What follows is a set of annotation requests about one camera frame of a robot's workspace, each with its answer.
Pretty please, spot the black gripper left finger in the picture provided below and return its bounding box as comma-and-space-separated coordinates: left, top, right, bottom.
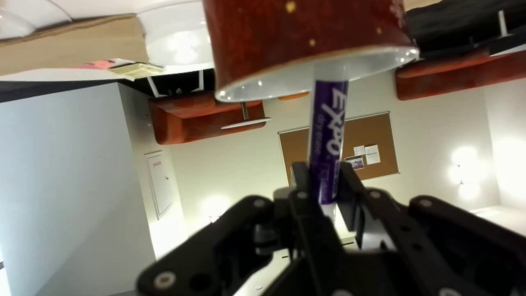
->
137, 162, 352, 296

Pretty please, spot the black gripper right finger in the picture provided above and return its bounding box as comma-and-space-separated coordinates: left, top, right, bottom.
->
336, 163, 526, 296

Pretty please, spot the purple Expo marker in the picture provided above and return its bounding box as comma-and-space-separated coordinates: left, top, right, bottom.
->
309, 63, 350, 206

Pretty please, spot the red mug white inside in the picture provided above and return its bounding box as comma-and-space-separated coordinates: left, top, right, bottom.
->
201, 0, 421, 104

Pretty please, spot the cork board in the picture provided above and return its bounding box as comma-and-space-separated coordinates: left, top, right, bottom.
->
278, 112, 401, 188

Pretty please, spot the yellow green packet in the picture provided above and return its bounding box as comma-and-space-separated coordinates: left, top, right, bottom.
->
109, 61, 165, 83

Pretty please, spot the small pink packet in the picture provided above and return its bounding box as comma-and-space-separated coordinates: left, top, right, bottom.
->
79, 58, 120, 71

